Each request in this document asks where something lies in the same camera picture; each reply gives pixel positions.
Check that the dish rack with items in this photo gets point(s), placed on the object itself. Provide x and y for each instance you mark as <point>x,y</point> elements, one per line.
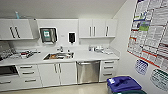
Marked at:
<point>28,53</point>

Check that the teal bottle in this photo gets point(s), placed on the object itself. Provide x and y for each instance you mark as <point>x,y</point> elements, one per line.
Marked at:
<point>17,15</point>

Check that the blue lid waste bin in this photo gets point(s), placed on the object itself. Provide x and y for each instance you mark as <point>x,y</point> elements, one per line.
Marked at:
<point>123,83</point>

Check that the stainless steel dishwasher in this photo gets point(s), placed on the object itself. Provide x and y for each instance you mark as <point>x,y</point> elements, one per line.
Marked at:
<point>88,72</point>

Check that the stack of white dishes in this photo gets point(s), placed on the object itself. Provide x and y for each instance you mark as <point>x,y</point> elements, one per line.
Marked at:
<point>99,50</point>

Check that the white wide drawer cabinet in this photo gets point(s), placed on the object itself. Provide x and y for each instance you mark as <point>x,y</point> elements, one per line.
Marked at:
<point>28,78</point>

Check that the black wall soap dispenser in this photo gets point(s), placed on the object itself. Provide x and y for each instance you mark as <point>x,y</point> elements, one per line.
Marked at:
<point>72,37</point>

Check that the white two-door wall cabinet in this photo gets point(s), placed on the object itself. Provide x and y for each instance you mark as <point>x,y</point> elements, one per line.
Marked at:
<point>16,29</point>

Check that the white two-door base cabinet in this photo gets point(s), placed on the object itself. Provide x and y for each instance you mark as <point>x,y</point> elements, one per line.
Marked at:
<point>57,74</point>

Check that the white narrow drawer cabinet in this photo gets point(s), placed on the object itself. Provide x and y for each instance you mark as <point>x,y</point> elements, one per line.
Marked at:
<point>108,70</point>

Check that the small blue wall sign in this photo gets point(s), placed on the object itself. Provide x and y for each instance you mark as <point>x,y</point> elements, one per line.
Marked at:
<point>141,66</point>

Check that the large colourful wall poster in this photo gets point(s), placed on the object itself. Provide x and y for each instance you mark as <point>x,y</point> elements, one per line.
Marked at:
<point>150,33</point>

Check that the green lid waste bin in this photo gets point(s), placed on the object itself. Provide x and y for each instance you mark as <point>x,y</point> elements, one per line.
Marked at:
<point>133,92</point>

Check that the steel paper towel dispenser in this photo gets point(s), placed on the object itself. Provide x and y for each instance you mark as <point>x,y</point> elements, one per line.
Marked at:
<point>48,35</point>

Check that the small green wall sign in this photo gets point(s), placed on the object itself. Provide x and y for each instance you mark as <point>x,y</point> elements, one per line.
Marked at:
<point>160,80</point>

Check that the steel sink basin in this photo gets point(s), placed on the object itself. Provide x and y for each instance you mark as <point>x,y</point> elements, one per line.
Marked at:
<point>58,56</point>

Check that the chrome sink faucet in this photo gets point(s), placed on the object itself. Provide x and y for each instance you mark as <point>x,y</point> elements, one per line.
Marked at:
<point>60,49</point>

